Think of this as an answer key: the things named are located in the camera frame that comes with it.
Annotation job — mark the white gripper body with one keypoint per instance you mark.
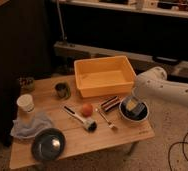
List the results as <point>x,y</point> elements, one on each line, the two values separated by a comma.
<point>138,94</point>

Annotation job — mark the blue grey sponge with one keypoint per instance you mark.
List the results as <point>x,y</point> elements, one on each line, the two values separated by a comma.
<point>133,105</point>

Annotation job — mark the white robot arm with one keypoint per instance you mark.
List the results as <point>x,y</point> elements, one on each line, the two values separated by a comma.
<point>154,81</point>

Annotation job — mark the purple bowl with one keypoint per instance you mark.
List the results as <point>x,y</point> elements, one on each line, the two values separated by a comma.
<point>130,117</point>

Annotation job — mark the striped block toy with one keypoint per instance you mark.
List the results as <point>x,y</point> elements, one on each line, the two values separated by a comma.
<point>110,103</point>

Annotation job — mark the yellow plastic bin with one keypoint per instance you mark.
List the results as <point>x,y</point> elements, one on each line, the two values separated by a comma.
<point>104,76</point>

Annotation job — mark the metal fork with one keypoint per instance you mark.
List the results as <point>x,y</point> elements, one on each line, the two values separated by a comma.
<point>110,124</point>

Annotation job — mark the orange ball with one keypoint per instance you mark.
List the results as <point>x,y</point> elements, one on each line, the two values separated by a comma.
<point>87,109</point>

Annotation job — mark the dish brush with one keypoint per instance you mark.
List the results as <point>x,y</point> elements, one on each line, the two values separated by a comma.
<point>88,123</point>

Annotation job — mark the wooden folding table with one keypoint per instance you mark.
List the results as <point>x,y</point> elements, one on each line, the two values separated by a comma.
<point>78,140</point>

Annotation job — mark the metal can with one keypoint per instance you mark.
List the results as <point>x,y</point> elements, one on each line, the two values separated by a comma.
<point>63,90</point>

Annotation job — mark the grey cloth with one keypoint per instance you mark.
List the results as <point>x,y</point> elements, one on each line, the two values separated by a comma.
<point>38,123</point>

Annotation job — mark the dark metal plate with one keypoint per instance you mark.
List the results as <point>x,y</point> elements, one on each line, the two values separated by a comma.
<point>48,145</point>

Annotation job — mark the small glass jar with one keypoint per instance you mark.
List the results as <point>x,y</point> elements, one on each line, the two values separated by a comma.
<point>27,83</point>

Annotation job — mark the white paper cup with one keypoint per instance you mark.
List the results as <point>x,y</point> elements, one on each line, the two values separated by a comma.
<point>25,102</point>

